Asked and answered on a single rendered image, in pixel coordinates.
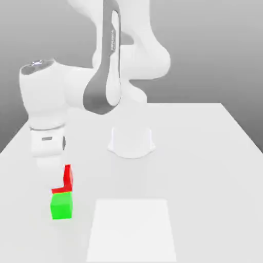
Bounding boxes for small red cube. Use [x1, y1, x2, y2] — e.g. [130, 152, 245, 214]
[51, 164, 74, 194]

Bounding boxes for small green cube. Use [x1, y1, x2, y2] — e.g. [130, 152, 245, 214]
[50, 192, 74, 220]

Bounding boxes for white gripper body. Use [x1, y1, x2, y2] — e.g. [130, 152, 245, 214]
[34, 154, 66, 189]

